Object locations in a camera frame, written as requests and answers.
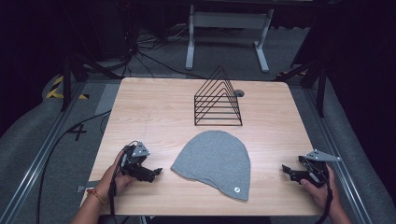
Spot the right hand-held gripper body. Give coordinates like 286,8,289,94
297,149,342,189

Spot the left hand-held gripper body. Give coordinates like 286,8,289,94
120,140,153,182

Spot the grey beanie hat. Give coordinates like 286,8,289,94
170,130,252,202

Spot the person's right hand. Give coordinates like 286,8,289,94
300,163,338,210

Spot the person's left hand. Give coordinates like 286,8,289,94
94,149,136,200

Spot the black metal stand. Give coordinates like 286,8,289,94
60,51,123,113
273,59,329,119

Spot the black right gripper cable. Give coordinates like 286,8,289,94
313,172,334,224

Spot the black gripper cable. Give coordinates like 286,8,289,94
107,146,132,224
313,172,334,224

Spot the aluminium floor rail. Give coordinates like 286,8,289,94
0,81,89,224
302,87,375,224

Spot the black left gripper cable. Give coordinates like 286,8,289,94
107,146,132,224

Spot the orange bracelet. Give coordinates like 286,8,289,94
86,188,106,206

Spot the black wire file rack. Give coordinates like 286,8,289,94
193,64,244,127

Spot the black floor cable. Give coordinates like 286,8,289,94
35,109,112,224

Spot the bundle of black floor cables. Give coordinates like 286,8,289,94
120,22,207,79

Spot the white metal table frame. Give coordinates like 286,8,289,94
185,4,276,75

